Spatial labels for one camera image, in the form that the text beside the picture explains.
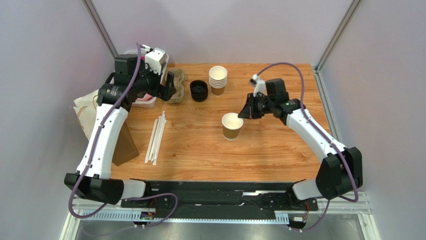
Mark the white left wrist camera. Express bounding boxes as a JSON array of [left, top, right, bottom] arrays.
[[144, 47, 169, 75]]

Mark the stack of black lids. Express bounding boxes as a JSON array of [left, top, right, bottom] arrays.
[[189, 80, 209, 102]]

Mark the white paper straw bundle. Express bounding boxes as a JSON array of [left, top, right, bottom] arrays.
[[144, 110, 167, 166]]

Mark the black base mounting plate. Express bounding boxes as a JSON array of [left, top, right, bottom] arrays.
[[121, 181, 319, 220]]

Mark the brown paper bag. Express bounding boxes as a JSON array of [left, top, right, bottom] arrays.
[[72, 89, 141, 167]]

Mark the cardboard cup carrier tray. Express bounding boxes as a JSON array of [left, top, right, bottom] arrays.
[[167, 67, 185, 104]]

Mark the brown paper coffee cup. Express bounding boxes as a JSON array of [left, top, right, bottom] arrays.
[[221, 112, 244, 141]]

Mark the white plastic basket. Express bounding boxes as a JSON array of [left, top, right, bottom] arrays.
[[123, 49, 170, 109]]

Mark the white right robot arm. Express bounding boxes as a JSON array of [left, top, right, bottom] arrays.
[[238, 75, 363, 202]]

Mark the aluminium frame rail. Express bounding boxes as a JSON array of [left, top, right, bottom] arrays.
[[60, 191, 381, 240]]

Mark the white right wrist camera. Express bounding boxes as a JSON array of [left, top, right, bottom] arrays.
[[249, 74, 266, 97]]

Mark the stack of paper cups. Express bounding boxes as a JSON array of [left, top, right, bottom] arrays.
[[208, 65, 228, 96]]

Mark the pink folded cloth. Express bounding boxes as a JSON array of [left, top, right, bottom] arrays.
[[134, 54, 156, 103]]

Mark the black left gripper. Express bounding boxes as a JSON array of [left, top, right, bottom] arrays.
[[132, 60, 177, 102]]

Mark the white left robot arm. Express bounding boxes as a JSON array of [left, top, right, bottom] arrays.
[[64, 50, 176, 205]]

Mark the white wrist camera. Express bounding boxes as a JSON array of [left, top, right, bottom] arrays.
[[144, 47, 169, 75], [249, 74, 266, 97]]

